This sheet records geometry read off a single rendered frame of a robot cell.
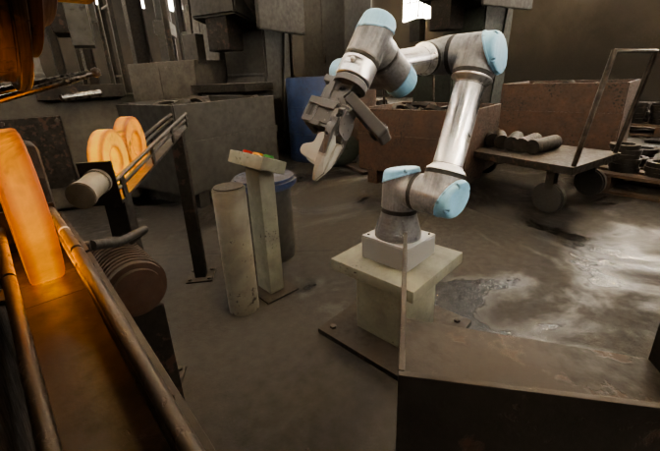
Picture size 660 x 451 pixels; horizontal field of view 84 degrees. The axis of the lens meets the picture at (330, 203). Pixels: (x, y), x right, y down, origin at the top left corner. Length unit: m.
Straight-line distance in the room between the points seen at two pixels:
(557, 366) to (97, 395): 0.43
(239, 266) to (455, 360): 1.10
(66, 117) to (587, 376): 3.13
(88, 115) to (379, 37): 2.65
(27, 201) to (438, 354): 0.44
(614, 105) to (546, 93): 0.54
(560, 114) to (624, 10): 8.27
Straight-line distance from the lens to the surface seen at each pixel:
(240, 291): 1.48
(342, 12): 5.39
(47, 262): 0.50
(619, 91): 4.03
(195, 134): 2.74
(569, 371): 0.47
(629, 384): 0.49
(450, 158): 1.08
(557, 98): 4.11
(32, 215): 0.47
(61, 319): 0.48
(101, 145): 1.00
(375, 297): 1.27
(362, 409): 1.18
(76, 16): 3.00
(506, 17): 6.17
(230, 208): 1.34
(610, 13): 12.27
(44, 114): 3.22
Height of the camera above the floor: 0.88
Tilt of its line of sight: 19 degrees down
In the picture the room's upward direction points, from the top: 2 degrees counter-clockwise
